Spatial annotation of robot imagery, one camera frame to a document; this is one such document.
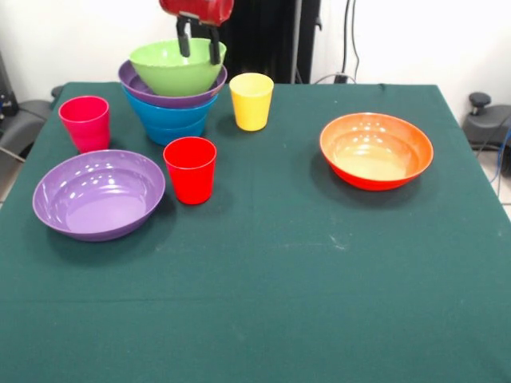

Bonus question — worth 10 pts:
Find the orange plastic bowl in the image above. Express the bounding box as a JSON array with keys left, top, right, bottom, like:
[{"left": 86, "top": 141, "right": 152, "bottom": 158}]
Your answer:
[{"left": 319, "top": 113, "right": 434, "bottom": 192}]

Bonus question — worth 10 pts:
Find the black wall cable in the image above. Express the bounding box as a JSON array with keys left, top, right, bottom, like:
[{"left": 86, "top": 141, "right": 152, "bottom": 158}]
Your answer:
[{"left": 337, "top": 27, "right": 360, "bottom": 85}]

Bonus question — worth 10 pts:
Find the purple plastic bowl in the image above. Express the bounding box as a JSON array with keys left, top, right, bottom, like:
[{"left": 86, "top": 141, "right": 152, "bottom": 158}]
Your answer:
[
  {"left": 117, "top": 59, "right": 228, "bottom": 109},
  {"left": 32, "top": 149, "right": 167, "bottom": 243}
]

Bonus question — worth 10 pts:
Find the yellow plastic cup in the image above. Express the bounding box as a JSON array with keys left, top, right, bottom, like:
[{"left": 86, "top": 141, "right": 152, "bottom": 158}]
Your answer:
[{"left": 229, "top": 72, "right": 275, "bottom": 132}]

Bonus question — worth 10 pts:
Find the large blue plastic bowl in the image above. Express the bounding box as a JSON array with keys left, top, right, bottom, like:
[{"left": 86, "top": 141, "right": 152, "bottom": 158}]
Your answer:
[{"left": 121, "top": 85, "right": 220, "bottom": 135}]

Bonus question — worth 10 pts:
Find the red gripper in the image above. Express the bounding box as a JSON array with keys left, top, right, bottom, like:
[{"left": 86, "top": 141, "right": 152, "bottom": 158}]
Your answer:
[{"left": 158, "top": 0, "right": 236, "bottom": 66}]

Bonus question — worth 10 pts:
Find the grey equipment base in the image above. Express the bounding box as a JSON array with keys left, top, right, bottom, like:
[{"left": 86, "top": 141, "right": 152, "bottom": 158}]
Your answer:
[{"left": 0, "top": 51, "right": 53, "bottom": 160}]

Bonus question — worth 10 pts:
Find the red plastic cup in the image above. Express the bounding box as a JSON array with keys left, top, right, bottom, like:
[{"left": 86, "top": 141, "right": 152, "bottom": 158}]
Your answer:
[{"left": 162, "top": 136, "right": 218, "bottom": 205}]

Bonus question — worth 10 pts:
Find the small teal plastic bowl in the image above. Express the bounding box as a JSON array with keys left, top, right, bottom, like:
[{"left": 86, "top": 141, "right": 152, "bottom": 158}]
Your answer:
[{"left": 144, "top": 119, "right": 208, "bottom": 147}]

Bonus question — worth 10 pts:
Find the dark green tablecloth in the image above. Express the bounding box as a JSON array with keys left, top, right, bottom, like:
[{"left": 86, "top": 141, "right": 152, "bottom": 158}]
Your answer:
[{"left": 0, "top": 81, "right": 511, "bottom": 383}]

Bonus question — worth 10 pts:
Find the pink plastic cup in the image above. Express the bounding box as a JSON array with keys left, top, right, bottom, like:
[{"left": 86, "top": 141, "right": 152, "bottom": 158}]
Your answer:
[{"left": 57, "top": 95, "right": 111, "bottom": 154}]

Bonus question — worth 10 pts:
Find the green plastic bowl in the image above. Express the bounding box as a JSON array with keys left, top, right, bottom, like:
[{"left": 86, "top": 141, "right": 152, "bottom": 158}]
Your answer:
[{"left": 129, "top": 38, "right": 228, "bottom": 97}]

